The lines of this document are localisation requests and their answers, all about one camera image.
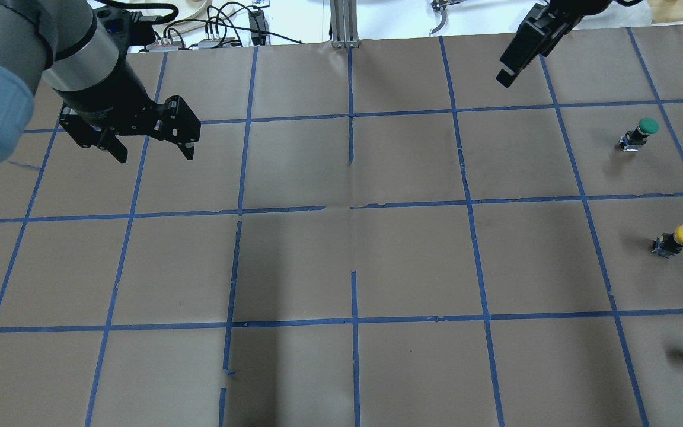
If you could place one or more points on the beige tray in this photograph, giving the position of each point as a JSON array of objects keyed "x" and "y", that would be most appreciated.
[{"x": 193, "y": 14}]

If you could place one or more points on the aluminium frame post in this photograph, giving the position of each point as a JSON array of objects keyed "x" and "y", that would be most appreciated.
[{"x": 344, "y": 24}]

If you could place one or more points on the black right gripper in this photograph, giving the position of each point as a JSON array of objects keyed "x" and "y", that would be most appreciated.
[{"x": 529, "y": 42}]

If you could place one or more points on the green push button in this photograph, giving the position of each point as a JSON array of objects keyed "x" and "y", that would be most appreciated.
[{"x": 635, "y": 139}]

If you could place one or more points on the black power adapter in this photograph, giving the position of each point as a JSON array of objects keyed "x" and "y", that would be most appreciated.
[{"x": 258, "y": 27}]

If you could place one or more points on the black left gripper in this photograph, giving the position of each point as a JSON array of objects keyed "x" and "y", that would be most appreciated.
[{"x": 109, "y": 95}]

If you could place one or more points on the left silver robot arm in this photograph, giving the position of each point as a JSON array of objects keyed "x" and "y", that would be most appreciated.
[{"x": 81, "y": 53}]

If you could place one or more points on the yellow push button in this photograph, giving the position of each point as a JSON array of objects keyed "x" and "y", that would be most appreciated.
[{"x": 669, "y": 244}]

